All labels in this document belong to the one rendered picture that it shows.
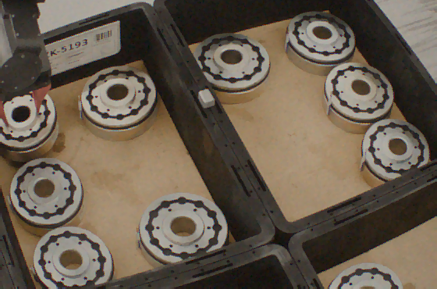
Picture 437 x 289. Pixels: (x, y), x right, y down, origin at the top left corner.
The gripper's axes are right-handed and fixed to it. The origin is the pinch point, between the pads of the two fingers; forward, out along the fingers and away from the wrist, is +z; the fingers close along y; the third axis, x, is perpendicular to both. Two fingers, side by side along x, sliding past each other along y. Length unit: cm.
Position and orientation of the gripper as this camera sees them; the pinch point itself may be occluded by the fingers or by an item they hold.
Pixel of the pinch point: (20, 111)
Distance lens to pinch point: 100.6
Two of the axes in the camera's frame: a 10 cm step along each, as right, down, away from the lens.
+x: -4.0, -7.3, 5.6
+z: -0.3, 6.2, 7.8
